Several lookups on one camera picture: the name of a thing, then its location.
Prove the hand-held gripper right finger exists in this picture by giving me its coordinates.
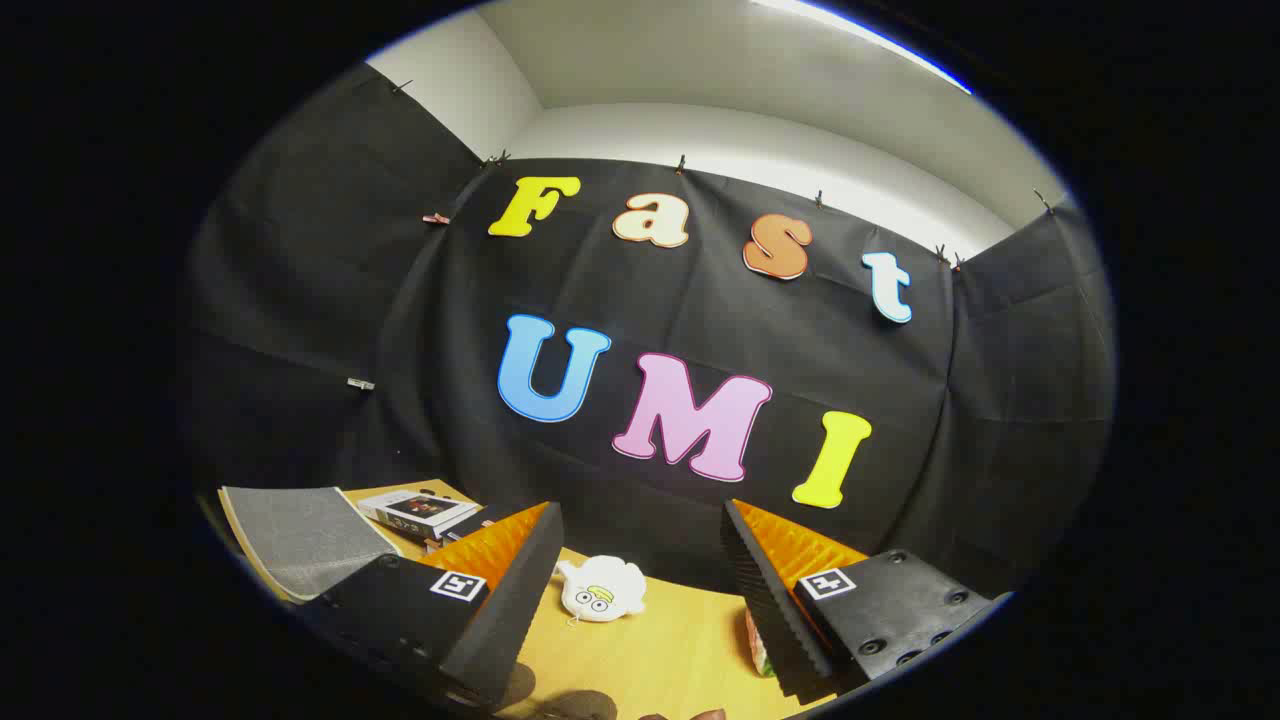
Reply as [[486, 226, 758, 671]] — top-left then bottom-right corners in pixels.
[[720, 498, 1011, 706]]

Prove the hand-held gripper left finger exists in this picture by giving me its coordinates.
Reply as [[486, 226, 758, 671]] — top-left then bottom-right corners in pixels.
[[295, 500, 566, 713]]

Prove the white plush toy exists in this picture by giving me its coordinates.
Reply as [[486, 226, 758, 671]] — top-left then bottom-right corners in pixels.
[[555, 555, 648, 626]]

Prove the watermelon slice plush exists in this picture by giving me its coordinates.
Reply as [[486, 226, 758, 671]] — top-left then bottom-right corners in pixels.
[[745, 610, 776, 679]]

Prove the white portrait cover book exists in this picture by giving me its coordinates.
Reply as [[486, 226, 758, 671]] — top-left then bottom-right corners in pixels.
[[357, 488, 481, 543]]

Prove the grey fabric storage box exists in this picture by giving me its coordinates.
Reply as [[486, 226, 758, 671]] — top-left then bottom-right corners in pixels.
[[218, 486, 401, 603]]

